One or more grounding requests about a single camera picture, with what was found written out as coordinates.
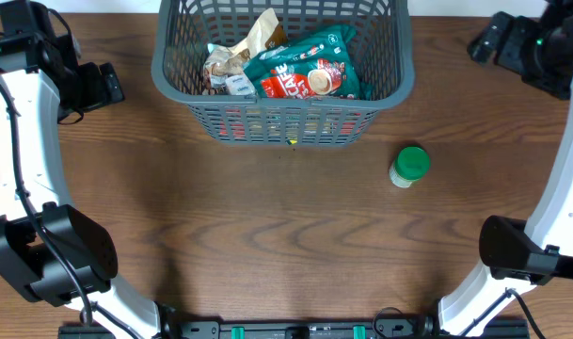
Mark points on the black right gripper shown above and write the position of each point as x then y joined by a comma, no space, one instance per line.
485,40

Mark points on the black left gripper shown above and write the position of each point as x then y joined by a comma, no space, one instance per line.
103,93

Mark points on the beige paper pouch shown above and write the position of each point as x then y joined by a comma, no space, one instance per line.
223,62

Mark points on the green lidded jar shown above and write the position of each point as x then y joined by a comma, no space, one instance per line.
409,166

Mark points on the green Nescafe coffee bag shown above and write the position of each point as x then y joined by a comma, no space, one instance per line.
316,65

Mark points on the red spaghetti packet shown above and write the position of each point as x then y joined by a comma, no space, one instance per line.
289,126

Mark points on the white Kleenex tissue multipack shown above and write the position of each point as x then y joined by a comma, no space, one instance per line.
239,85

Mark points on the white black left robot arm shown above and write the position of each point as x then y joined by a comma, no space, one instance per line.
50,251

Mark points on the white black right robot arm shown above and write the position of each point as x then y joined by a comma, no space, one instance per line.
518,255

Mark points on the grey plastic lattice basket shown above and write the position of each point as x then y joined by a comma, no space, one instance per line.
381,54

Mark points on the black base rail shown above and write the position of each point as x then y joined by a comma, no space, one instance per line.
388,325

